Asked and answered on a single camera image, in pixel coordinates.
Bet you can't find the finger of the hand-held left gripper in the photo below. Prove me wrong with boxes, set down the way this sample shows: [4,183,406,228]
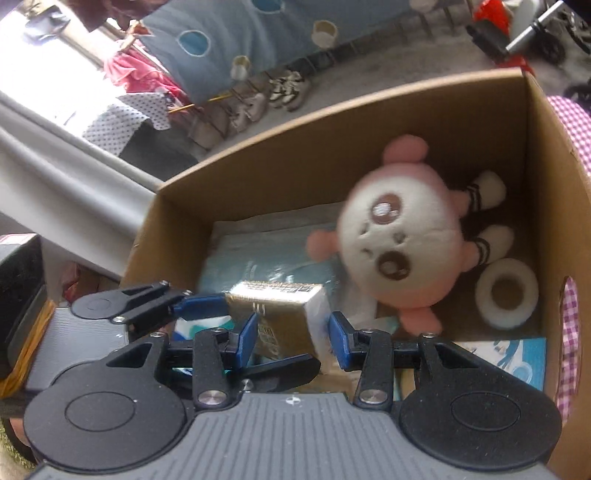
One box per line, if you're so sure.
[115,281,228,326]
[232,353,322,393]

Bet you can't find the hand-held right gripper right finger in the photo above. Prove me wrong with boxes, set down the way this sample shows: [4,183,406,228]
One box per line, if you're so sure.
[326,311,462,411]

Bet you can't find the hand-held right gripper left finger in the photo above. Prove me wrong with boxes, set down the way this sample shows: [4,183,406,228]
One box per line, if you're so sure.
[108,311,260,411]

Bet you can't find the teal wet wipes packet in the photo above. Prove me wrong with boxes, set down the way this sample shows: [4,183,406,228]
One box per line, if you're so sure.
[173,318,241,343]

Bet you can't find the grey carton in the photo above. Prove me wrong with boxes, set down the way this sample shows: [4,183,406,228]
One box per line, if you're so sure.
[226,281,331,365]

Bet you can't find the white blue plastic packet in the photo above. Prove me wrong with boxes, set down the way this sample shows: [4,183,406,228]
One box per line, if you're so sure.
[201,203,352,301]

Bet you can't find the pink plush doll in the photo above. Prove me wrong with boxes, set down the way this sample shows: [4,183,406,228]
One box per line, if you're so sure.
[305,134,515,335]

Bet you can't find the white foam ring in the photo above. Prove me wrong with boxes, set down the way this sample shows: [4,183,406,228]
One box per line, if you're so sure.
[475,258,540,329]

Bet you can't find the light blue carton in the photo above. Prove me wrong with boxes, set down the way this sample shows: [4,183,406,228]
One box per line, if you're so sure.
[455,337,548,392]

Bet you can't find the brown cardboard box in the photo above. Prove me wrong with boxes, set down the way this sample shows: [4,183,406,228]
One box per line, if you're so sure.
[121,67,591,407]

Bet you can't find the grey curtain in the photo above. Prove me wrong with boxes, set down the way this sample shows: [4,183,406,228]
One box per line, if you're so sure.
[0,90,162,278]

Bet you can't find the dark cabinet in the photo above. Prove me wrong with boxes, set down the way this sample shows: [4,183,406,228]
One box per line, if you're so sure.
[117,122,199,183]

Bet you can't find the white polka dot cloth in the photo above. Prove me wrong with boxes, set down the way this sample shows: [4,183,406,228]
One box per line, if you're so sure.
[83,92,174,155]

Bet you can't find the yellow bamboo stick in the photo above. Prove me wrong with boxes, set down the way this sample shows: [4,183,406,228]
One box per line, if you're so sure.
[167,91,232,114]

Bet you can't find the white black sneaker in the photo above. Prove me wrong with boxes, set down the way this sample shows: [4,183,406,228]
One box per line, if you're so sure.
[277,78,311,112]
[268,69,305,100]

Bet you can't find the pink garments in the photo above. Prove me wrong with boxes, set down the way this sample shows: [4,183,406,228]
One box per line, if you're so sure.
[104,46,188,100]

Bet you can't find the blue blanket with circles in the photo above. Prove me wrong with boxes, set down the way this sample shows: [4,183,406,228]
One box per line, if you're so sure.
[139,0,416,104]

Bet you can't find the dark patterned garment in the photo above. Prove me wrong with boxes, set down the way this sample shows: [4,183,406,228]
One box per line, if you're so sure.
[104,0,174,35]

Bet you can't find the pink checkered tablecloth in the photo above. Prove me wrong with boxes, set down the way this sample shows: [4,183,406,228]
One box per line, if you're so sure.
[547,95,591,416]

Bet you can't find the red black appliance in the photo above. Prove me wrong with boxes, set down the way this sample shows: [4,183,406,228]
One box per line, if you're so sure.
[466,0,532,75]

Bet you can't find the wheelchair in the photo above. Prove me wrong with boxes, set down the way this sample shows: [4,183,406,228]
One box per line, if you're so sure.
[505,0,591,63]

